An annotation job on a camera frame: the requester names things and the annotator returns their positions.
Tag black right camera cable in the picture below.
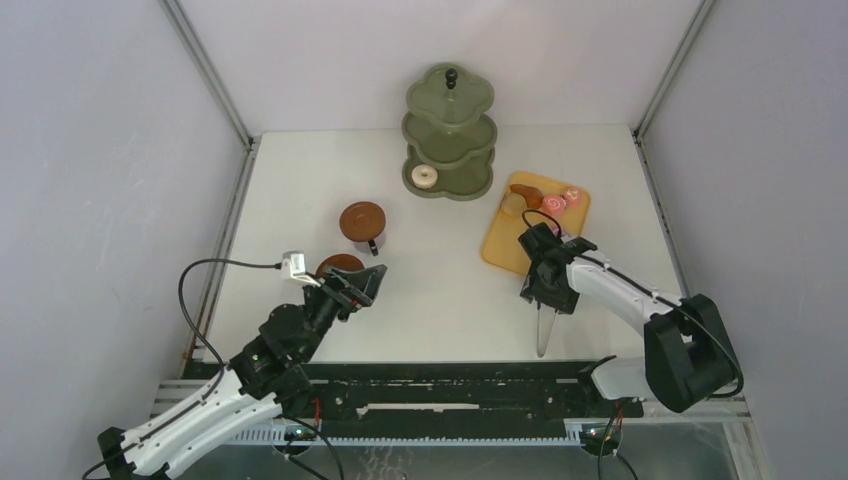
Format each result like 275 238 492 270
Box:
521 209 745 399

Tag brown saucer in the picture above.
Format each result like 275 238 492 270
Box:
316 253 365 277

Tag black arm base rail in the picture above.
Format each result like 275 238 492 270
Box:
158 360 644 442

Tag green three-tier dessert stand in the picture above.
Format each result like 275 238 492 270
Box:
401 63 498 201

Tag black left camera cable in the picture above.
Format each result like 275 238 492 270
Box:
177 258 285 366

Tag black camera cable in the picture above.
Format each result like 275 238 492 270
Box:
521 209 745 399
177 258 285 366

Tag pink strawberry cake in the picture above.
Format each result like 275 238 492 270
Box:
560 186 584 209

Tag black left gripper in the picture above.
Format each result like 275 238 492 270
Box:
299 264 386 361

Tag yellow serving tray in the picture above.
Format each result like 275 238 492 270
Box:
481 171 591 276

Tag white glazed donut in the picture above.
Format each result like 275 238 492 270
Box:
410 164 438 190

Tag black metal food tongs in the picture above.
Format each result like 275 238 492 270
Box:
536 302 558 358

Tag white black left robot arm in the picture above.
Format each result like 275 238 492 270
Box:
97 252 388 479

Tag pink swirl cake slice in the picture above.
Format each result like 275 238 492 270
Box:
541 195 568 219

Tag brown croissant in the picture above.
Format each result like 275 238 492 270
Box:
509 184 544 209

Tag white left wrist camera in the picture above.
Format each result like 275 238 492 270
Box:
280 250 311 284

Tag beige round cookie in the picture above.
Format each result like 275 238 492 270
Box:
500 192 527 218

